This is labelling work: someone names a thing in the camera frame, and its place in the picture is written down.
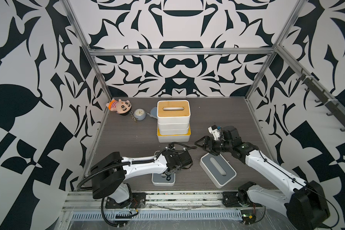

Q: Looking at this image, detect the yellow top tissue box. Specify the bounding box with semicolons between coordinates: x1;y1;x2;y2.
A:
157;131;191;143

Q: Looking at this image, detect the grey top tissue box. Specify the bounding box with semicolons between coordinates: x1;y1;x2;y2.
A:
199;153;237;188
151;173;176;186

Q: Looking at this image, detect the wood tissue box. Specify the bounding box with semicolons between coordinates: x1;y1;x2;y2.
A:
157;127;191;136
158;123;189;130
157;100;191;124

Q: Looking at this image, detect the wood top tissue box front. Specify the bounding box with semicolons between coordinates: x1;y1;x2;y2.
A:
157;100;191;124

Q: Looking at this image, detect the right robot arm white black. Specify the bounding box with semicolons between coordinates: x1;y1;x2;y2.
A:
195;125;333;230

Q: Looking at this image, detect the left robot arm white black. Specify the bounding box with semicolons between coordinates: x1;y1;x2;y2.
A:
76;142;196;207

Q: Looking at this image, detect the blue glasses case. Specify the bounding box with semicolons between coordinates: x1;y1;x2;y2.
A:
149;107;158;119

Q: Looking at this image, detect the blue round alarm clock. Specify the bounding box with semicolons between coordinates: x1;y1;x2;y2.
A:
133;108;147;121

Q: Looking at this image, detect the gold key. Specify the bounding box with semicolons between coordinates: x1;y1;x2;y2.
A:
129;111;137;122

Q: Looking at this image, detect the cartoon boy plush toy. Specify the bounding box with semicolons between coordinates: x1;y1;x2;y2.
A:
106;98;132;116

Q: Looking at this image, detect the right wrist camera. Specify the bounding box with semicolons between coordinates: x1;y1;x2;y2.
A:
208;125;222;141

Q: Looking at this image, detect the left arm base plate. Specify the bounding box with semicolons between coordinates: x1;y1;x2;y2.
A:
105;192;147;209

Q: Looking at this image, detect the white slotted cable duct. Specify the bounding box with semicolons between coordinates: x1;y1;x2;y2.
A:
71;210;242;221

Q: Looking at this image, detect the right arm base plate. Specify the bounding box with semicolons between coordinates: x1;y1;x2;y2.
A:
222;191;263;208

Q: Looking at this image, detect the black wall hook rack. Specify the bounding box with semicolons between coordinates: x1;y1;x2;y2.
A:
296;69;345;132

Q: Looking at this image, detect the aluminium frame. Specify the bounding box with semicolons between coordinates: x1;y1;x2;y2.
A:
60;0;345;190

